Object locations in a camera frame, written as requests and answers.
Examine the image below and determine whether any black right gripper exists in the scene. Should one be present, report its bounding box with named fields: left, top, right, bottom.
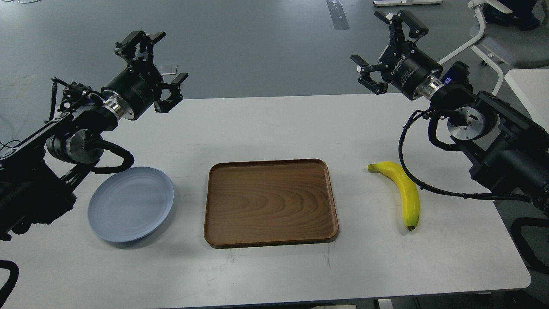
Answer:
left=350, top=10, right=443, bottom=101

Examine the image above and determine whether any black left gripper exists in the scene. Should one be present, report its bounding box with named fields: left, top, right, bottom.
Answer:
left=101, top=31, right=190, bottom=121

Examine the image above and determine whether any blue round plate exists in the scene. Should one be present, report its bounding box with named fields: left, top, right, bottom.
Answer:
left=87, top=167, right=175, bottom=244

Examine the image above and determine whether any yellow banana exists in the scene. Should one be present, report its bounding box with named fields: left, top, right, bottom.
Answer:
left=367, top=161, right=420, bottom=231

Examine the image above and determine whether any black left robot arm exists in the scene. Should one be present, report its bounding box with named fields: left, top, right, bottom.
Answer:
left=0, top=30, right=189, bottom=241

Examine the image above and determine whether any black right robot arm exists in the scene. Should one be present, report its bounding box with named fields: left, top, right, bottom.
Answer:
left=351, top=10, right=549, bottom=215

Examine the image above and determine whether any white office chair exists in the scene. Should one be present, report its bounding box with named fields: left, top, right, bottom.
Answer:
left=438, top=0, right=549, bottom=95

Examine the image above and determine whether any white side table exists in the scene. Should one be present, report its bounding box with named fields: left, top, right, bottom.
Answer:
left=504, top=69, right=549, bottom=131

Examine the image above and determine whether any brown wooden tray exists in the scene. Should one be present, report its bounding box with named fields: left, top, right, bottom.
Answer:
left=203, top=158, right=339, bottom=248

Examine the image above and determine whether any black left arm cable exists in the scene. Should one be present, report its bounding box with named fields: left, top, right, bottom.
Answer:
left=84, top=137, right=135, bottom=175

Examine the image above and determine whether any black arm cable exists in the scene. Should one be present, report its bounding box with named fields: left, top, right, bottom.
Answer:
left=84, top=137, right=135, bottom=175
left=398, top=108, right=532, bottom=203

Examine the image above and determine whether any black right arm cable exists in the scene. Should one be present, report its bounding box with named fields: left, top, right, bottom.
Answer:
left=398, top=108, right=532, bottom=203

